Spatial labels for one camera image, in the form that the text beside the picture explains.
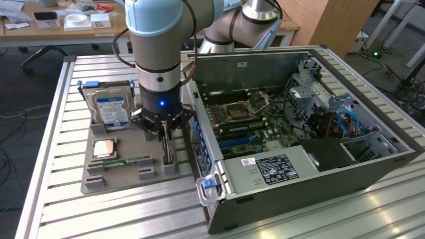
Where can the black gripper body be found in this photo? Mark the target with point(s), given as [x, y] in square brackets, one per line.
[160, 99]

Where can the low-profile green graphics card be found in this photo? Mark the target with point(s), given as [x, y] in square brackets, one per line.
[167, 154]

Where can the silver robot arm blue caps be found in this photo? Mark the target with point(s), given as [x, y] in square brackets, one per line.
[156, 37]

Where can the hard disk with blue caddy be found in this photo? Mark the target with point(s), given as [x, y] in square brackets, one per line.
[110, 109]

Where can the grey parts rack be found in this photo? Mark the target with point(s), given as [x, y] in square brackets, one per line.
[132, 149]

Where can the copper-toned CPU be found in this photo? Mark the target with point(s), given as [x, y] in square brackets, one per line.
[103, 148]

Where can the long black expansion slot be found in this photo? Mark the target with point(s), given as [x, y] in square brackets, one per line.
[232, 136]

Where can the CPU socket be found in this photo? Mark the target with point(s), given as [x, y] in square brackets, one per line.
[238, 112]

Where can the blue expansion slot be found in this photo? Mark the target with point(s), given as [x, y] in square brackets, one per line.
[234, 142]

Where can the green RAM stick with sticker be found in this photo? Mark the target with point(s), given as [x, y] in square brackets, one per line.
[244, 127]

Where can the silver socket cover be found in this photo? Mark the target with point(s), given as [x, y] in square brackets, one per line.
[260, 97]

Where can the silver finned chipset heatsink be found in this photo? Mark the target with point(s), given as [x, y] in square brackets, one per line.
[275, 145]

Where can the green motherboard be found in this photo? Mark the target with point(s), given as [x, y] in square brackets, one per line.
[286, 127]

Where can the perforated metal disk bay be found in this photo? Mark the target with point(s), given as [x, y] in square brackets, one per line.
[299, 97]

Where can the wooden desk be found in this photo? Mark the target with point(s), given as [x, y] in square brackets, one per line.
[77, 35]

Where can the white labelled box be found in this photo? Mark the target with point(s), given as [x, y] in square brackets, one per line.
[101, 21]

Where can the flat white box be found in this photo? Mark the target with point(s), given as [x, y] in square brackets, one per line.
[78, 27]

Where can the black power plug bundle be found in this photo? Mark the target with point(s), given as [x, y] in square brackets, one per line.
[319, 124]

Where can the red small item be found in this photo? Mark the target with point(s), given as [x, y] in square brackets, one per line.
[102, 8]

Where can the dark desk leg base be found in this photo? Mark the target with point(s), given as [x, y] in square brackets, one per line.
[37, 56]

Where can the dark grey open PC case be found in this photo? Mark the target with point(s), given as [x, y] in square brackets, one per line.
[299, 199]

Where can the white box with black top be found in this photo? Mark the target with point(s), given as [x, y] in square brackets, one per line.
[47, 18]

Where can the grey cup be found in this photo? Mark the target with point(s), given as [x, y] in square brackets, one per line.
[47, 3]

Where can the white paper card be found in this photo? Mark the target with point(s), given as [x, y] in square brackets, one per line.
[17, 25]

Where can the clear plastic bag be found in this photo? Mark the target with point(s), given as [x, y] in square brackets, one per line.
[14, 11]

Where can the wooden cabinet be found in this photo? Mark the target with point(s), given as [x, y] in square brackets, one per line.
[332, 25]

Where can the device with green light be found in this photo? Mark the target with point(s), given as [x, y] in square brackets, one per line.
[376, 54]

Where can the black stand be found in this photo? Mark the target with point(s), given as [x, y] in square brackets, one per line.
[412, 74]

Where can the grey metal disk bay bracket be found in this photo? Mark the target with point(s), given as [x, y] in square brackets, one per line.
[382, 144]

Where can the white table frame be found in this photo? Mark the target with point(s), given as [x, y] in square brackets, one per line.
[400, 27]

